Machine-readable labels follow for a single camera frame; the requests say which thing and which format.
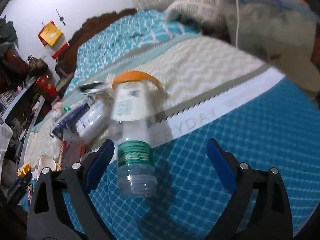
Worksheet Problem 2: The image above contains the teal patterned blanket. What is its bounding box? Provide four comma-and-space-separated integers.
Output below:
75, 9, 200, 100

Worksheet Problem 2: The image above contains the clear plastic jar orange lid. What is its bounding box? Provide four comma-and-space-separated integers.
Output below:
110, 71, 168, 130

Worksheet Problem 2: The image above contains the carved wooden headboard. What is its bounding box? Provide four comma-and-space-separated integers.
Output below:
55, 8, 138, 80

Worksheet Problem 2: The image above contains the brown handbag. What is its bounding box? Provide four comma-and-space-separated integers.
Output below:
27, 55, 49, 77

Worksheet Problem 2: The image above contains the yellow crumpled wrapper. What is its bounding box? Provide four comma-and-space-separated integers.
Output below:
17, 163, 32, 178

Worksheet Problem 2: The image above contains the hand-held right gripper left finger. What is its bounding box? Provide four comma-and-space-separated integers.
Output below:
27, 139, 118, 240

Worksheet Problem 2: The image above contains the white plastic packet blue print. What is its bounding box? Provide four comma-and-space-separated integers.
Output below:
76, 102, 106, 138

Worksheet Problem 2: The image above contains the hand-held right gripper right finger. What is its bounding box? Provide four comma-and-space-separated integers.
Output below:
200, 138, 293, 240

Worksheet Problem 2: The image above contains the silver foil wrapper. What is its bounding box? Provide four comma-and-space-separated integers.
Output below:
76, 80, 112, 96

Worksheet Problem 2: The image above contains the yellow and red wall calendar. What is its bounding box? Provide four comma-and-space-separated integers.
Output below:
37, 21, 70, 60

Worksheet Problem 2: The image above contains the dark wall ornament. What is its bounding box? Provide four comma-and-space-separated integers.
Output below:
56, 9, 66, 27

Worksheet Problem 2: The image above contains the white bowl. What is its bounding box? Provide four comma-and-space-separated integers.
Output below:
39, 154, 57, 172

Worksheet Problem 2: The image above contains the cluttered metal shelf rack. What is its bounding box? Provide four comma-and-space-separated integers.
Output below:
0, 15, 52, 135

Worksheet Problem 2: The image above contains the white floral printed bag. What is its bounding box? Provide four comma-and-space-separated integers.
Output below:
0, 123, 13, 155

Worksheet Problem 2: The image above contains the white cable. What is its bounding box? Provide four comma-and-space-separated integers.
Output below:
235, 0, 253, 48

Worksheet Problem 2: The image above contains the clear plastic bottle green label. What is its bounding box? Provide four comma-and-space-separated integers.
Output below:
117, 120, 157, 199

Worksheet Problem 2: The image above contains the grey knit blanket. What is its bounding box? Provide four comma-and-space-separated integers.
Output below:
165, 0, 320, 92

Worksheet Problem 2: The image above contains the dark blue packet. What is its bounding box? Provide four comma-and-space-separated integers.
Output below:
51, 104, 84, 141

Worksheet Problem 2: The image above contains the red gift box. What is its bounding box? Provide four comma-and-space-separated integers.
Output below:
36, 75, 60, 101

